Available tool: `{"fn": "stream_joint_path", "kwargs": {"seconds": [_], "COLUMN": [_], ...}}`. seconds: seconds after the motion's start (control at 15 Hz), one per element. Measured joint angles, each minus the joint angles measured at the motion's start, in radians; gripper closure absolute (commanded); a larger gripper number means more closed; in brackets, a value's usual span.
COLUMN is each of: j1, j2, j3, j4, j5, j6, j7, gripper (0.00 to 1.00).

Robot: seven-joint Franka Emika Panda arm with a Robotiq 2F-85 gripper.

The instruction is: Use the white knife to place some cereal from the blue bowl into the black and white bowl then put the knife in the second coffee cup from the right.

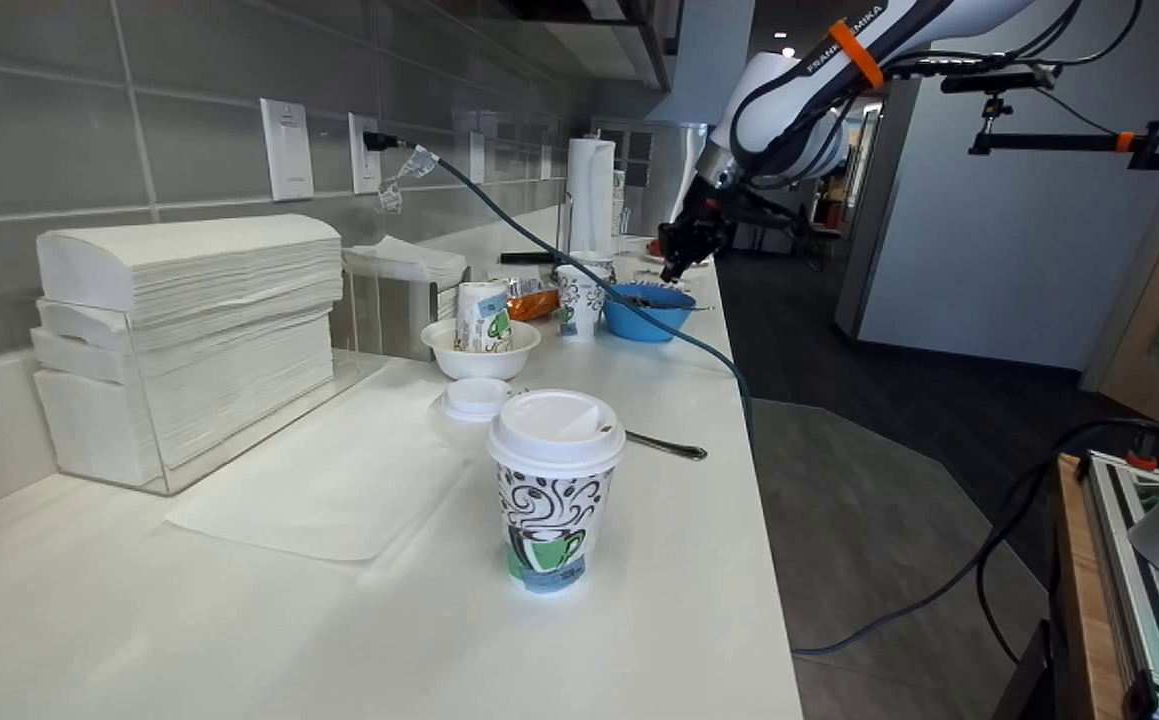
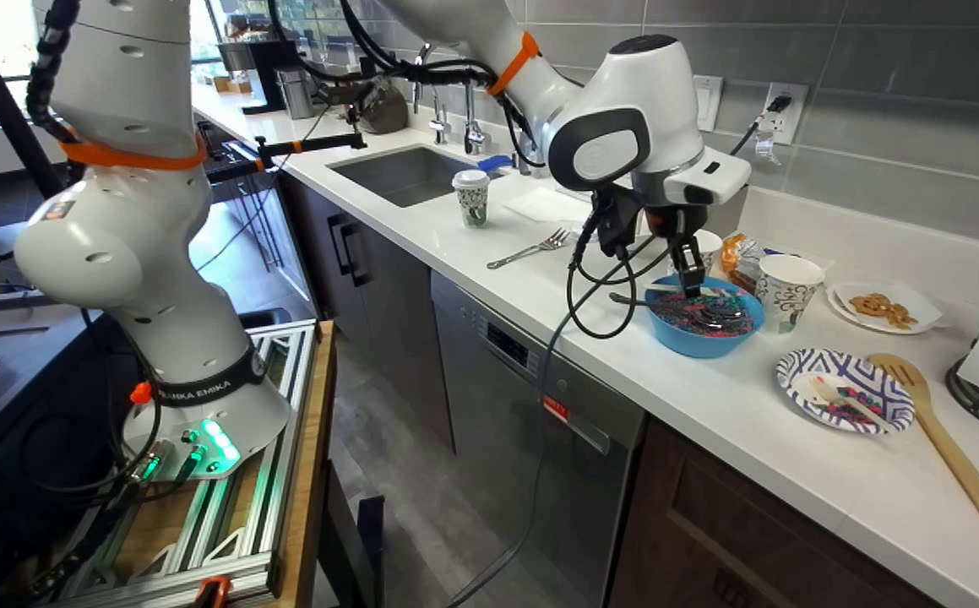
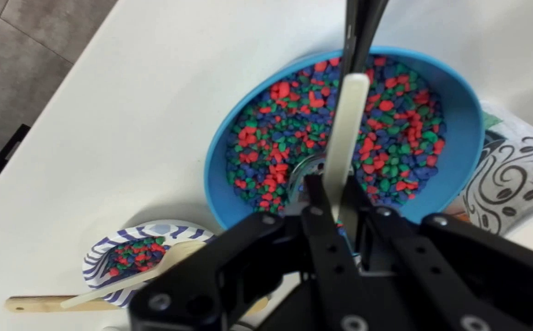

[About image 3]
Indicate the striped paper bowl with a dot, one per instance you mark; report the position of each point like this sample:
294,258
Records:
98,257

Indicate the white plastic spoon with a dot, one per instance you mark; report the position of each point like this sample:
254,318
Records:
174,257

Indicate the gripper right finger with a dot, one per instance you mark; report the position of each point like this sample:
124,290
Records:
468,266

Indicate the blue bowl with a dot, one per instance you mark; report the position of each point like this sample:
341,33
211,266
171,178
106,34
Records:
459,151

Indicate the silver metal scoop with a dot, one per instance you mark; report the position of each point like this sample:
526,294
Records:
299,177

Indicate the wooden stick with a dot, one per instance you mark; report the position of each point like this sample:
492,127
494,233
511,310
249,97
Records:
36,303

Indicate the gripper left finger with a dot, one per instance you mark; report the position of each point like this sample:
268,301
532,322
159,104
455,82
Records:
229,276

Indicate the paper coffee cup swirl print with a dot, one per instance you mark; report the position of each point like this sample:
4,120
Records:
519,174

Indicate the heap of colourful cereal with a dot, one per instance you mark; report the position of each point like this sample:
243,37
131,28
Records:
275,133
133,257

